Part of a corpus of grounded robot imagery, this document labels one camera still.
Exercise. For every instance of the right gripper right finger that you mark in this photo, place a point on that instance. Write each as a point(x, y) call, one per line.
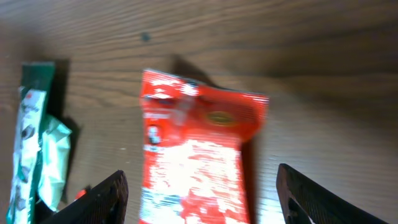
point(304, 201)

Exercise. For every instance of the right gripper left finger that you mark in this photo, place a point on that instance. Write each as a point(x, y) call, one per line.
point(106, 203)

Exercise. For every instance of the light green wipes pack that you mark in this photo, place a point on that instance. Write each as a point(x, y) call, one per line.
point(55, 153)

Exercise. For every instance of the red snack bag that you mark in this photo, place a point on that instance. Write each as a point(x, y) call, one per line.
point(193, 133)

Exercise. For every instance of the red stick sachet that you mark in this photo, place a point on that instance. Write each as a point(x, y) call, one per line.
point(80, 194)

